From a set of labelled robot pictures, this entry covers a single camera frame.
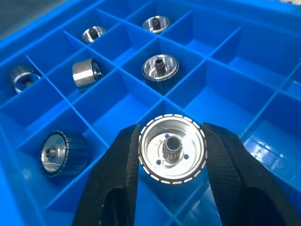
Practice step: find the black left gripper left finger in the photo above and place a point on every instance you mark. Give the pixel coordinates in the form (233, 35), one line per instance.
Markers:
(117, 179)

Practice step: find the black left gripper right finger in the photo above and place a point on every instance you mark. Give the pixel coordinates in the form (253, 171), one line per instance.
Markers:
(235, 183)

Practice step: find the metal roller with toothed hub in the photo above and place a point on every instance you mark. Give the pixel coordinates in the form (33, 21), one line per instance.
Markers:
(161, 70)
(63, 153)
(172, 148)
(86, 73)
(156, 24)
(93, 34)
(22, 78)

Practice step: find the blue compartment tray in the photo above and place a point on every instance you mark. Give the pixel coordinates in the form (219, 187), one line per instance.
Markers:
(211, 94)

